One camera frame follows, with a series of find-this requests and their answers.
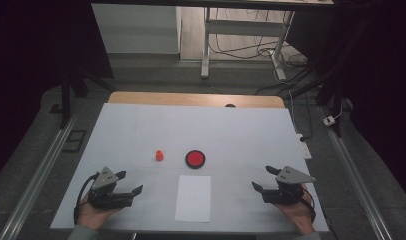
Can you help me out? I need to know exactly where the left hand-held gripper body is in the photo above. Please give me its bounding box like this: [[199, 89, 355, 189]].
[[86, 166, 135, 211]]

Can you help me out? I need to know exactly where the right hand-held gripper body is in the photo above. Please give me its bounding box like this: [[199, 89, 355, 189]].
[[261, 165, 317, 206]]

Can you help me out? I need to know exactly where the person's right hand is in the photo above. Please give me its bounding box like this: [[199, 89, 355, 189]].
[[274, 183, 316, 236]]

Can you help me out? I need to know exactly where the person's left hand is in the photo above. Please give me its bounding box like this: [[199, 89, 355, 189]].
[[78, 193, 121, 231]]

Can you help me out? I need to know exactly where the white power strip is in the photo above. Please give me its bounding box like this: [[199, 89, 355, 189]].
[[296, 133, 313, 160]]

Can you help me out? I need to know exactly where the small white paper sheet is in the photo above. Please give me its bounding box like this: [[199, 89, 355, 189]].
[[174, 175, 212, 223]]

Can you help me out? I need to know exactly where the round red ink pad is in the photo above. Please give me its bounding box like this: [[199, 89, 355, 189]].
[[185, 149, 206, 170]]

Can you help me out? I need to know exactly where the black metal stand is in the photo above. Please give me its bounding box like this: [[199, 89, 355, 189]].
[[59, 64, 117, 130], [284, 16, 372, 138]]

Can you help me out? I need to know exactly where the black curtain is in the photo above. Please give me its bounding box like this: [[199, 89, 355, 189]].
[[0, 0, 114, 183], [286, 0, 406, 203]]

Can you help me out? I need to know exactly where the light grey cabinet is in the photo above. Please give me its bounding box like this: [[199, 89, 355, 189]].
[[91, 3, 181, 55]]

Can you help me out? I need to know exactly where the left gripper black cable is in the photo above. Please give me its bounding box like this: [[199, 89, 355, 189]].
[[73, 172, 101, 225]]

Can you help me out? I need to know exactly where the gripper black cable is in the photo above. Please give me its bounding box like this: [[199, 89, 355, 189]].
[[73, 172, 101, 225], [300, 185, 317, 224]]

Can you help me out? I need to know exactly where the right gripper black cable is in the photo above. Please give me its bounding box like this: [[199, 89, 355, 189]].
[[300, 185, 317, 224]]

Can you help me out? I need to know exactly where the black floor frame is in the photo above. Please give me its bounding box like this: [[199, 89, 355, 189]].
[[61, 129, 88, 154]]

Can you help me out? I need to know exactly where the aluminium floor rail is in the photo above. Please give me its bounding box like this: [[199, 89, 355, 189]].
[[0, 113, 79, 240], [319, 105, 394, 240]]

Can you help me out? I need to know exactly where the thick black floor cable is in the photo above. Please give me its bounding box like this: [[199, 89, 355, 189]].
[[255, 65, 313, 96]]

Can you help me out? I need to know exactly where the thin black floor cable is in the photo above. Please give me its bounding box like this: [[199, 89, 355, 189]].
[[209, 8, 284, 62]]

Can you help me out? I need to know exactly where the white desk frame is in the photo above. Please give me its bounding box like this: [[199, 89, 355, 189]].
[[200, 6, 296, 81]]

